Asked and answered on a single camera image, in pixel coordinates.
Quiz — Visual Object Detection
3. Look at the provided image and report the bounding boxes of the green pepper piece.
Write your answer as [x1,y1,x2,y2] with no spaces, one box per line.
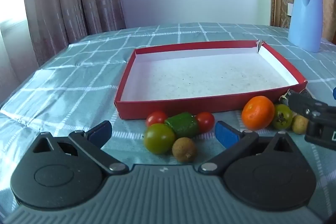
[165,112,199,139]

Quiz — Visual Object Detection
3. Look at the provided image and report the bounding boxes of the green tomato with calyx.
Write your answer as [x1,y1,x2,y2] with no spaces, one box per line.
[272,104,293,130]

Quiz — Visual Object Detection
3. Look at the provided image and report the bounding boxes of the green checked tablecloth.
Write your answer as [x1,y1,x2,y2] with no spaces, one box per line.
[0,22,336,224]

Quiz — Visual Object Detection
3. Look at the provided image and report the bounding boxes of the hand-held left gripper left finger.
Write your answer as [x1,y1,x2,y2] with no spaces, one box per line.
[31,120,129,174]

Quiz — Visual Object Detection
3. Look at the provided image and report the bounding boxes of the orange tomato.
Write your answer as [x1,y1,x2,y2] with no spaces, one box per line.
[241,96,275,130]

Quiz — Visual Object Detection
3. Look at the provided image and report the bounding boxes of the smooth green tomato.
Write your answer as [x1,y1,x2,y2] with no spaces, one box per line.
[144,123,176,154]

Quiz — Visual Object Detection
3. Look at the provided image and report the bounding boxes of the red cherry tomato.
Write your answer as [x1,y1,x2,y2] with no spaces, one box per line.
[146,111,168,127]
[196,112,215,134]

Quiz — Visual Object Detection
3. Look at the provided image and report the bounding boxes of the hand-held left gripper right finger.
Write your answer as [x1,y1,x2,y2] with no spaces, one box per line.
[198,121,298,176]

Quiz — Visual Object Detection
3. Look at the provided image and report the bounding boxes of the red cardboard box tray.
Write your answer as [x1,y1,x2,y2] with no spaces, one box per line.
[114,40,308,120]

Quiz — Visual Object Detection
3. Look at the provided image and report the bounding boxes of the light blue kettle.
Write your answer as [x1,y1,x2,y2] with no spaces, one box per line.
[288,0,323,53]

